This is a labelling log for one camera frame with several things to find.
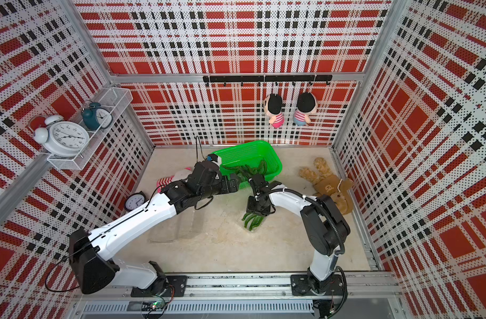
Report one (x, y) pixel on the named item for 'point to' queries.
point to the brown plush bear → (326, 183)
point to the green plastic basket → (251, 157)
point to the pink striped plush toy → (180, 175)
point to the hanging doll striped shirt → (307, 104)
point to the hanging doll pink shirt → (273, 107)
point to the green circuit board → (153, 306)
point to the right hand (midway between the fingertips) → (253, 211)
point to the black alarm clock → (133, 200)
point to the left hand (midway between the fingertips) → (234, 180)
